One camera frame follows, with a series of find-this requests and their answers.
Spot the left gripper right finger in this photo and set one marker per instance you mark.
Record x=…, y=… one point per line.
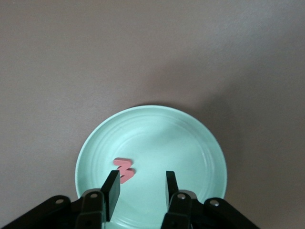
x=172, y=190

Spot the green round plate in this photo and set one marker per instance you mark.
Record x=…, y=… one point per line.
x=152, y=143

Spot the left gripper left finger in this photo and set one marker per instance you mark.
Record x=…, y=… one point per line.
x=112, y=190

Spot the red foam letter w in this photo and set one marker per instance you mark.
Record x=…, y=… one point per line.
x=121, y=162

